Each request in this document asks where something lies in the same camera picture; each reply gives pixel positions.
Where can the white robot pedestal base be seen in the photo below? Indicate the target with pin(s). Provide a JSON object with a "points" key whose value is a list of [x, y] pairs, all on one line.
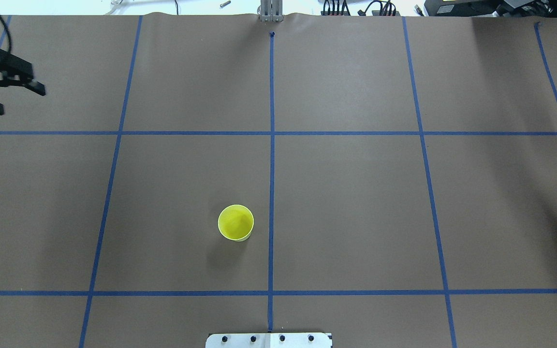
{"points": [[270, 340]]}

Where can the aluminium frame post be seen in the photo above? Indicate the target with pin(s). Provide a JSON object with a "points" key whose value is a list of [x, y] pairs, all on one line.
{"points": [[270, 11]]}

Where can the yellow plastic cup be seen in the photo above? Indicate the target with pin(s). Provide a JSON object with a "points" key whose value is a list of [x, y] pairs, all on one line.
{"points": [[236, 223]]}

